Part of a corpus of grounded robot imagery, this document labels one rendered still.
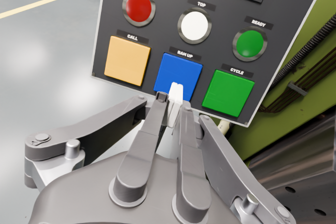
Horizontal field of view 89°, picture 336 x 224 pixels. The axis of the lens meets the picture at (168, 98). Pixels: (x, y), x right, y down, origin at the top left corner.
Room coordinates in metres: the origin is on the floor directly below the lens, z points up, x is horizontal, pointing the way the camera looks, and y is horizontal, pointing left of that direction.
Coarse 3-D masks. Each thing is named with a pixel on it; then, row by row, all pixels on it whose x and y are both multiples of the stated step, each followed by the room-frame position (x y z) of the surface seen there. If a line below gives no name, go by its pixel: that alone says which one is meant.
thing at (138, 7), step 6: (132, 0) 0.29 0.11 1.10; (138, 0) 0.29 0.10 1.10; (144, 0) 0.29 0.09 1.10; (126, 6) 0.28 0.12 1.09; (132, 6) 0.28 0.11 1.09; (138, 6) 0.29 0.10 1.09; (144, 6) 0.29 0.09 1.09; (150, 6) 0.29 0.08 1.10; (132, 12) 0.28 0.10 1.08; (138, 12) 0.28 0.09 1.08; (144, 12) 0.28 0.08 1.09; (150, 12) 0.29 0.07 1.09; (132, 18) 0.28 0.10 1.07; (138, 18) 0.28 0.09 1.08; (144, 18) 0.28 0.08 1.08
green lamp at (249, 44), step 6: (252, 30) 0.30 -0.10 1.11; (240, 36) 0.29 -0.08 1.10; (246, 36) 0.29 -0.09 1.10; (252, 36) 0.30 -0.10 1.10; (258, 36) 0.30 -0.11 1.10; (240, 42) 0.29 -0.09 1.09; (246, 42) 0.29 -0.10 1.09; (252, 42) 0.29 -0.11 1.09; (258, 42) 0.29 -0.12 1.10; (240, 48) 0.28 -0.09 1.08; (246, 48) 0.28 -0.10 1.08; (252, 48) 0.29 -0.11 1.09; (258, 48) 0.29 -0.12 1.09; (240, 54) 0.28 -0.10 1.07; (246, 54) 0.28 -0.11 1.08; (252, 54) 0.28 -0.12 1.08
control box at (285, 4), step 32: (160, 0) 0.30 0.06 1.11; (192, 0) 0.31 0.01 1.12; (224, 0) 0.32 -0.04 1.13; (256, 0) 0.32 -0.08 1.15; (288, 0) 0.33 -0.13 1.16; (96, 32) 0.26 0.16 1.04; (128, 32) 0.27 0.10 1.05; (160, 32) 0.28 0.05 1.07; (224, 32) 0.29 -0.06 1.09; (288, 32) 0.31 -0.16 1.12; (96, 64) 0.23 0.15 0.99; (224, 64) 0.27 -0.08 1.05; (256, 64) 0.28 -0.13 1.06; (192, 96) 0.23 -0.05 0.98; (256, 96) 0.25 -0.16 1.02
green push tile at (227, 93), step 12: (216, 72) 0.25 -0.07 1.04; (216, 84) 0.24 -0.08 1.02; (228, 84) 0.25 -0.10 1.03; (240, 84) 0.25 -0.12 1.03; (252, 84) 0.26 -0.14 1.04; (204, 96) 0.23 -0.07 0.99; (216, 96) 0.23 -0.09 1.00; (228, 96) 0.24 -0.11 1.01; (240, 96) 0.24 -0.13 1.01; (216, 108) 0.22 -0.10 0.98; (228, 108) 0.23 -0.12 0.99; (240, 108) 0.23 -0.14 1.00
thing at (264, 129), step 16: (320, 0) 0.50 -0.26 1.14; (320, 16) 0.49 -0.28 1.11; (304, 32) 0.49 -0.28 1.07; (320, 48) 0.47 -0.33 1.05; (304, 64) 0.47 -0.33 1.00; (320, 64) 0.46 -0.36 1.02; (288, 80) 0.47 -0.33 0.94; (320, 80) 0.44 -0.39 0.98; (272, 96) 0.47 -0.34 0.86; (288, 96) 0.45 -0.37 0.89; (304, 96) 0.44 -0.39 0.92; (320, 96) 0.43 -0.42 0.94; (256, 112) 0.47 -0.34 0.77; (288, 112) 0.44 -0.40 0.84; (304, 112) 0.43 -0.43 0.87; (320, 112) 0.42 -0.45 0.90; (240, 128) 0.46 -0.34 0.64; (256, 128) 0.45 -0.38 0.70; (272, 128) 0.43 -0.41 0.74; (288, 128) 0.42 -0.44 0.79; (240, 144) 0.44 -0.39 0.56; (256, 144) 0.43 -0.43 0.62
